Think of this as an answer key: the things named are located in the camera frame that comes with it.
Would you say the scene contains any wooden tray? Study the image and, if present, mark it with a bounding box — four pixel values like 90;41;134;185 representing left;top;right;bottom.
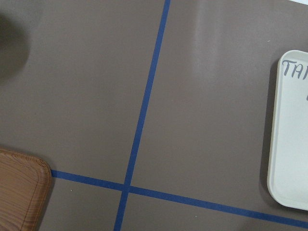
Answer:
0;148;51;231

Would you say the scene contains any cream bear tray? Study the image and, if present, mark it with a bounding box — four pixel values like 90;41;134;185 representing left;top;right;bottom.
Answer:
267;50;308;210

